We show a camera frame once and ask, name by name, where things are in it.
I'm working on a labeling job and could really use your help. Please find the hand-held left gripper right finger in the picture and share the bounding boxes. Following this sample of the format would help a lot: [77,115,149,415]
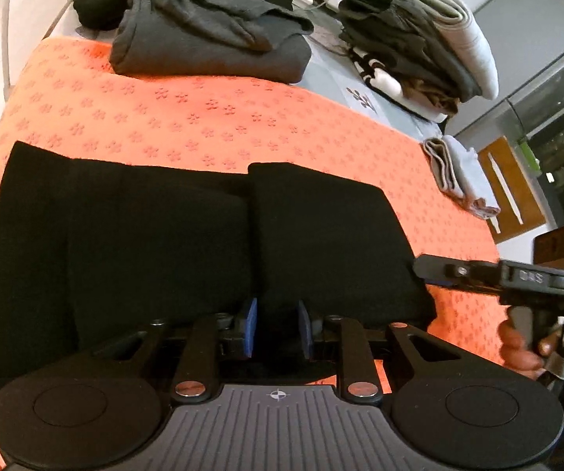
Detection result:
[298,300,462,402]

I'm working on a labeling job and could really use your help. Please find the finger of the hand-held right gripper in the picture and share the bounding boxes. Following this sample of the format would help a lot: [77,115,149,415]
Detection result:
[413,254,506,296]

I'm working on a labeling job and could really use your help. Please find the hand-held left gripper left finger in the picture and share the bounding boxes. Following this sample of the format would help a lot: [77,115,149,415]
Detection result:
[93,299,259,400]

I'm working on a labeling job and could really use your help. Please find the pile of mixed clothes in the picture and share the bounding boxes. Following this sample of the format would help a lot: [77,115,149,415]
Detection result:
[338,0,484,104]

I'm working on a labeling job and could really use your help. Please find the person's right hand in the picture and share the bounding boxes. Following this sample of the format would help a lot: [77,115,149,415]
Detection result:
[498,320,560,380]

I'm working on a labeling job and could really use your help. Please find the small grey folded cloth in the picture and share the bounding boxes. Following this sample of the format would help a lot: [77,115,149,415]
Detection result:
[422,136,502,220]

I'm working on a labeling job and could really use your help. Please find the glass display cabinet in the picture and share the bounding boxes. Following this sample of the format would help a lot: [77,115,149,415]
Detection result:
[505,34,564,236]

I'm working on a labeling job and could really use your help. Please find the brown folded garment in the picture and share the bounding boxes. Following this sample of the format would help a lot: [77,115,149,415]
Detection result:
[398,76,462,117]

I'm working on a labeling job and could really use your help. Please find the orange flower print mat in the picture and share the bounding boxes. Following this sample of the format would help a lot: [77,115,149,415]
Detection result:
[0,37,514,467]

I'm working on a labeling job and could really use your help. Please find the black and white printed garment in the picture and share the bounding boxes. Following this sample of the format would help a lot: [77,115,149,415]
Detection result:
[348,46,406,100]

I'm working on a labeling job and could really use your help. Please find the light grey folded garment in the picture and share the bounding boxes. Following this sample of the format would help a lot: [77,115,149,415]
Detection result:
[389,0,501,100]

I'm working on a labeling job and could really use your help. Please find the dark grey folded garment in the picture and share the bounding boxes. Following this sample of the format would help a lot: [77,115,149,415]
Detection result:
[109,0,315,84]

